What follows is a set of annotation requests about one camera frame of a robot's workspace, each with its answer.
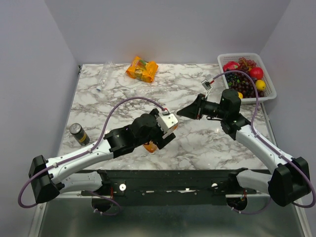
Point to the dark red grape bunch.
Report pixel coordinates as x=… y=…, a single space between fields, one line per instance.
x=245 y=86

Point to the orange snack bag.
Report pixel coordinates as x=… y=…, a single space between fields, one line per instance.
x=142 y=70

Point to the red round fruit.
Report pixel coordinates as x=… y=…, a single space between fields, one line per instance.
x=257 y=73

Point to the black yellow drink can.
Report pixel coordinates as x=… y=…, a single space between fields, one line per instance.
x=79 y=134

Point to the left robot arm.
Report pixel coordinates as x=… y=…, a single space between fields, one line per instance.
x=54 y=176

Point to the yellow lemon upper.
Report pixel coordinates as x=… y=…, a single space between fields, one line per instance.
x=260 y=85

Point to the red apple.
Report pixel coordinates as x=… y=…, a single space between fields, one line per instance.
x=231 y=65

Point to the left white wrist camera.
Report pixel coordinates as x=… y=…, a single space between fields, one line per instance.
x=167 y=123

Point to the clear bottle blue cap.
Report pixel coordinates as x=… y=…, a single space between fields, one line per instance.
x=104 y=75

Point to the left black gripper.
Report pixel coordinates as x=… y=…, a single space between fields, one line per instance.
x=160 y=141

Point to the black base frame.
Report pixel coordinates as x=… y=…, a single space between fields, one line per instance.
x=170 y=187

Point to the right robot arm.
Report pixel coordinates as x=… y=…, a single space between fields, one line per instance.
x=288 y=178

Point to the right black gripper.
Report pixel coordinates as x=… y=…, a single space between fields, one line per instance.
x=194 y=110

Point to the blue grape bunch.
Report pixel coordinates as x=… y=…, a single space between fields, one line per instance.
x=232 y=78

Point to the clear empty bottle centre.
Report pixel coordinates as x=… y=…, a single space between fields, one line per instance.
x=144 y=91

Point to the white plastic basket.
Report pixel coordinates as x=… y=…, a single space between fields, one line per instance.
x=270 y=92

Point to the orange juice bottle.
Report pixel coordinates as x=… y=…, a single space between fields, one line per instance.
x=151 y=146

